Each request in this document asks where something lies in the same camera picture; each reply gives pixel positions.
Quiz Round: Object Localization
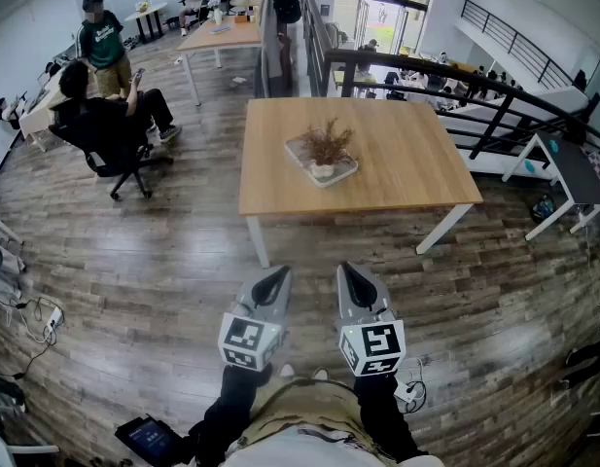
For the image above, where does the group of people downstairs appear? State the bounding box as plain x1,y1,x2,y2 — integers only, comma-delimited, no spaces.
356,38,524,112

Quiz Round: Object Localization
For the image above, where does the long wooden table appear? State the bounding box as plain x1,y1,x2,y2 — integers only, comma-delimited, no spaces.
176,0,267,107

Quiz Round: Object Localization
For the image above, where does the black curved railing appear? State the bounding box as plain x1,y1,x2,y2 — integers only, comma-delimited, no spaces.
323,48,600,161

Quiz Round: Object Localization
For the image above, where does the round white table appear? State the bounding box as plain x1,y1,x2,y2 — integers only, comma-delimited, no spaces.
124,1,168,44

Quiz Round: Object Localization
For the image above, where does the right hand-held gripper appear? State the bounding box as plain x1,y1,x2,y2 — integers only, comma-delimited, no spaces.
335,262,406,377

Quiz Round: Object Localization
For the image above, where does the colourful bag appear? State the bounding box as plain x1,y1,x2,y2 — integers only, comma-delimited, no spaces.
529,194,558,225

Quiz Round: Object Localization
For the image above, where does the white desk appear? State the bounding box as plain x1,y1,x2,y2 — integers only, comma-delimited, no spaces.
18,65,68,153

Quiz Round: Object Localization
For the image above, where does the black office chair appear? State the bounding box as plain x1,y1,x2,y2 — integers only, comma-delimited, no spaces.
48,109,175,201

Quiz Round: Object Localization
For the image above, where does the grey partition screen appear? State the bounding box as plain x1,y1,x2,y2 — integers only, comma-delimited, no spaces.
254,0,284,99

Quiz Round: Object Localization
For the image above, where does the person's right forearm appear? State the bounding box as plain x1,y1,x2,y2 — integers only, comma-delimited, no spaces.
352,375,428,461

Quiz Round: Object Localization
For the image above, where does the black-topped white table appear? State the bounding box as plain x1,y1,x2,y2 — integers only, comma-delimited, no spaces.
502,131,600,241

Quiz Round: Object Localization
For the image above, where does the black balcony railing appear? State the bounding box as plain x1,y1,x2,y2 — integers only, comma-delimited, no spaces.
461,0,574,90

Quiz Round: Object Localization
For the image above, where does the black tablet device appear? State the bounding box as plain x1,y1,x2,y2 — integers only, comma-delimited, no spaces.
114,413,185,467

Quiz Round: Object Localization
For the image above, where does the black floor cable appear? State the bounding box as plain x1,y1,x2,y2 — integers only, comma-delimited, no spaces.
0,297,66,379

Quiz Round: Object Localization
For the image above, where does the white charger with cable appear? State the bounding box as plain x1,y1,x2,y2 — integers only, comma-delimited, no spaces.
393,357,428,414

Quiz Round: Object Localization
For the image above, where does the dried plant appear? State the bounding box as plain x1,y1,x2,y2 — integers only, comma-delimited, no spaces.
299,117,359,180

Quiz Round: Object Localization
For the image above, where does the wooden table with white legs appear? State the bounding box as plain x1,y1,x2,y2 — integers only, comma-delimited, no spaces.
238,96,484,269

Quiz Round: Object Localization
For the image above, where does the grey tray with white rim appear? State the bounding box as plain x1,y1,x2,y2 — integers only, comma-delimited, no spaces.
284,132,360,189

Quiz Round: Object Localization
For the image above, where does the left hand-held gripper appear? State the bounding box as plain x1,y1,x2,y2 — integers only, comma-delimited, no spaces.
217,265,294,373

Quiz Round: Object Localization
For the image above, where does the person's left forearm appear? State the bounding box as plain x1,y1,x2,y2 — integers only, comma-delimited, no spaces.
188,365,274,462

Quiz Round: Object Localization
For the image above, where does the black backpack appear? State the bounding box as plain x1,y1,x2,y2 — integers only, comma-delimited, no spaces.
272,0,302,25

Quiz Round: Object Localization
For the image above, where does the person's own body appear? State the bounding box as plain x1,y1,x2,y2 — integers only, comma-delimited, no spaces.
220,377,446,467

